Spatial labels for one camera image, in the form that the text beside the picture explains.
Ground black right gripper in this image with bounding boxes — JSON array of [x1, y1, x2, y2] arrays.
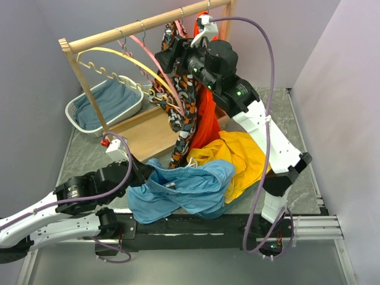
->
[[153, 36, 219, 93]]

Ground yellow hanger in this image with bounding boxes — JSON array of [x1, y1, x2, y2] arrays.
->
[[76, 47, 184, 114]]

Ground light blue shorts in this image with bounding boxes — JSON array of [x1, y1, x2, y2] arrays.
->
[[127, 159, 235, 224]]

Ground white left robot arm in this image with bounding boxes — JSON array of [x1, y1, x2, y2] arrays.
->
[[1, 161, 154, 264]]

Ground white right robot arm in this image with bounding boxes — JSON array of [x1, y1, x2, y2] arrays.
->
[[154, 36, 312, 237]]

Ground pink hanger under patterned shorts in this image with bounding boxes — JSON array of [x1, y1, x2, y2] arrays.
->
[[175, 8, 188, 38]]

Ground patterned shorts on hanger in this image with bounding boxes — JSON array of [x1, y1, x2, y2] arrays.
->
[[148, 21, 201, 170]]

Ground yellow shorts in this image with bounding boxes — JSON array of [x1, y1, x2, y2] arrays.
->
[[187, 131, 265, 204]]

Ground wooden clothes rack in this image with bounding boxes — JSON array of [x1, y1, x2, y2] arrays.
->
[[59, 1, 233, 162]]

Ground grey-blue cloth in basket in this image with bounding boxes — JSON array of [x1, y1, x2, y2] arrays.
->
[[72, 75, 141, 131]]

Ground white plastic basket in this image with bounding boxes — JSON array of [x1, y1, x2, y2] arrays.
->
[[65, 74, 145, 138]]

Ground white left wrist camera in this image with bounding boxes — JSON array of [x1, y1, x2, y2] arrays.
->
[[100, 138, 129, 163]]

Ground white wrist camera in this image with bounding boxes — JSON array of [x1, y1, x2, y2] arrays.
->
[[100, 138, 129, 163], [190, 14, 219, 48]]

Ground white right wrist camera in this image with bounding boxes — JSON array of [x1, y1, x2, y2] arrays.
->
[[190, 14, 219, 48]]

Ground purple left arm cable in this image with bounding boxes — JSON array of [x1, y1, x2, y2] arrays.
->
[[0, 132, 134, 231]]

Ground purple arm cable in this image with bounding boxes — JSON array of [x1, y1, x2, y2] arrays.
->
[[0, 132, 134, 231], [212, 17, 295, 255]]

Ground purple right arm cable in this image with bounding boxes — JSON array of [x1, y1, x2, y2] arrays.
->
[[212, 17, 295, 255]]

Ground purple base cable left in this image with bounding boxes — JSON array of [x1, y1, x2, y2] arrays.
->
[[85, 233, 132, 264]]

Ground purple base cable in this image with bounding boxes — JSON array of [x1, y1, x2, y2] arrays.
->
[[85, 233, 132, 264], [261, 207, 296, 262]]

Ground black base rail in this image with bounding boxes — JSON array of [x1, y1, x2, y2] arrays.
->
[[97, 214, 294, 256]]

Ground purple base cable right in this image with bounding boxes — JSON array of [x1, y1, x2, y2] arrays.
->
[[261, 207, 296, 262]]

